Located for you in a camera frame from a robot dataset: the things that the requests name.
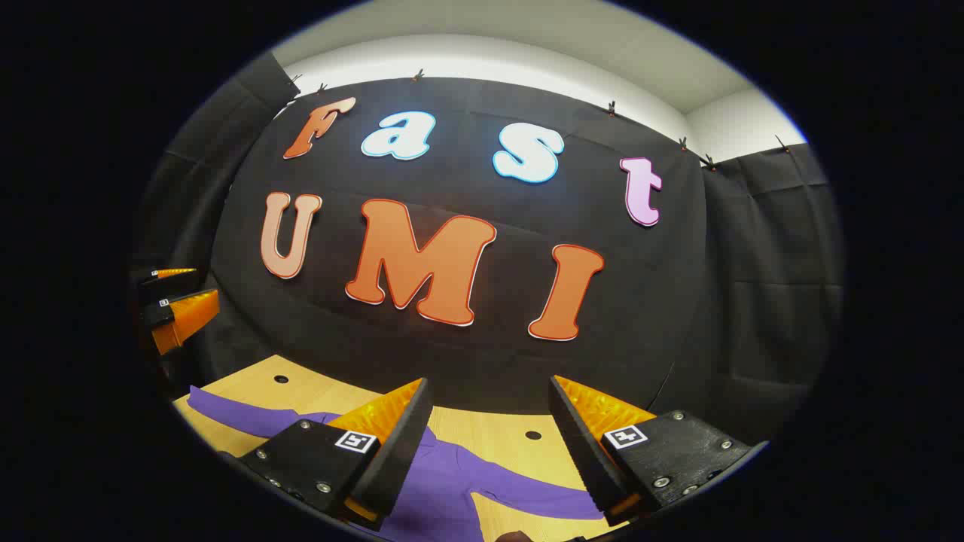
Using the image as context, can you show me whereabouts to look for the black backdrop cloth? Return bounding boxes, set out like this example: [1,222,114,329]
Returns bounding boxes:
[132,51,844,452]

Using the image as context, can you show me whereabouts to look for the thin black cable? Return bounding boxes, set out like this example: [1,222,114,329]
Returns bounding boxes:
[646,363,676,413]

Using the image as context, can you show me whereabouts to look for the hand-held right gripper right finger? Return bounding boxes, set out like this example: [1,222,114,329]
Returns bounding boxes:
[548,375,769,528]

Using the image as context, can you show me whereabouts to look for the purple ribbed shirt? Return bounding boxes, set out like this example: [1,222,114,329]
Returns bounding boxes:
[187,385,609,542]

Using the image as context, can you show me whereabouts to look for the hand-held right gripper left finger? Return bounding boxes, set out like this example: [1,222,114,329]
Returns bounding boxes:
[237,378,435,531]

